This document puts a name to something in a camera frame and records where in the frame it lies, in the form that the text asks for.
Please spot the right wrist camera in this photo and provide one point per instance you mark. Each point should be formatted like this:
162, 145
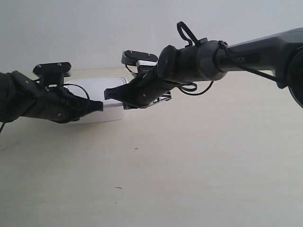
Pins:
140, 60

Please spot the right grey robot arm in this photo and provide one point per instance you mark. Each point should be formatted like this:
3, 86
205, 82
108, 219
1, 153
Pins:
277, 57

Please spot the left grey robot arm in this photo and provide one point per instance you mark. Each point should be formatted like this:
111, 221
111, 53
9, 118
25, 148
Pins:
22, 97

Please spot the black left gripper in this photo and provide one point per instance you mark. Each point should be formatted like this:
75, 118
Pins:
57, 104

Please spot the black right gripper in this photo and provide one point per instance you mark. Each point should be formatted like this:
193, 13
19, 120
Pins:
140, 91

